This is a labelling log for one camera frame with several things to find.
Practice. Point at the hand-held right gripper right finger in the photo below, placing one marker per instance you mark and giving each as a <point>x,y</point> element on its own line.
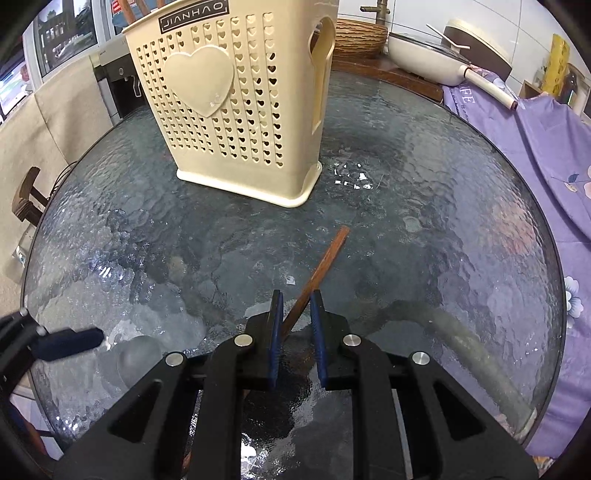
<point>319,341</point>

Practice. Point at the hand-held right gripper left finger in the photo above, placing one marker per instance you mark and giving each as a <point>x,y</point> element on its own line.
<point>274,341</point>

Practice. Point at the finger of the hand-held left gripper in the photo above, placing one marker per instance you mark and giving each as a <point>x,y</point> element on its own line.
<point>69,344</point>

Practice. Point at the beige plastic utensil holder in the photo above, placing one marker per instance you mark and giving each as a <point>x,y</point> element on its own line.
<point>207,138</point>

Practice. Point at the wooden chair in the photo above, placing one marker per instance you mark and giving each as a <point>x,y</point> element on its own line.
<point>30,196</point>

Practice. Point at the beige cloth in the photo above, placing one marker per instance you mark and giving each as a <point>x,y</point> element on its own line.
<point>55,129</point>

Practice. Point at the white water dispenser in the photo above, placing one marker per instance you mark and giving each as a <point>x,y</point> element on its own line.
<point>117,78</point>

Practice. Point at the dark wooden cabinet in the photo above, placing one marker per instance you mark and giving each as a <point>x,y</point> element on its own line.
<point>392,78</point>

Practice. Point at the purple floral cloth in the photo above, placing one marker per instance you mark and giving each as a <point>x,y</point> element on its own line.
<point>531,157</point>

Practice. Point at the cream cooking pot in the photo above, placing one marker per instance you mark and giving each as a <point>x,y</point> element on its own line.
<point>425,64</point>

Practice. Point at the woven pattern sink basin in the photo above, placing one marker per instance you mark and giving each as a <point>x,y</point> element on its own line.
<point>360,39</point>

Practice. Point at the sliding window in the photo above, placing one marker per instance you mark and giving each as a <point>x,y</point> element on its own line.
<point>60,37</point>

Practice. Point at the glass pot lid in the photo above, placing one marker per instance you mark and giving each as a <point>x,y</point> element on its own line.
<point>418,39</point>

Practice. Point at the small wooden shelf box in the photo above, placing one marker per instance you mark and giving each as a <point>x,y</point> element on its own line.
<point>531,90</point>

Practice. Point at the white spoon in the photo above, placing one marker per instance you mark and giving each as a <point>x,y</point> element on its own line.
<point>450,39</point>

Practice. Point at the bronze faucet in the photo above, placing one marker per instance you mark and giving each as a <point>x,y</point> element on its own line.
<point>377,10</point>

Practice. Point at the microwave oven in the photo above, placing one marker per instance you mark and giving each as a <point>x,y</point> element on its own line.
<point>581,92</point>

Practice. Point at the yellow wrap roll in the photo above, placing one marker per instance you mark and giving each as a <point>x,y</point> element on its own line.
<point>555,64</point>

